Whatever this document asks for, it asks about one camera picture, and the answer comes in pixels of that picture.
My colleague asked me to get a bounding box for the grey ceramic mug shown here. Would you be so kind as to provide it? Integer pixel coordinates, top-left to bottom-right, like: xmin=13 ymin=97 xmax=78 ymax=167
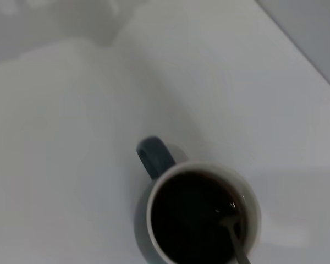
xmin=134 ymin=136 xmax=262 ymax=264

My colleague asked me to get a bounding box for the pink handled metal spoon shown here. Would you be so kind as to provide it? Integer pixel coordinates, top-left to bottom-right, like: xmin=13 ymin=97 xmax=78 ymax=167
xmin=218 ymin=213 xmax=252 ymax=264

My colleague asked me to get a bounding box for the dark coffee liquid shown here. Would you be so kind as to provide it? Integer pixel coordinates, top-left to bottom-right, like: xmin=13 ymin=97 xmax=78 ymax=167
xmin=150 ymin=172 xmax=248 ymax=263

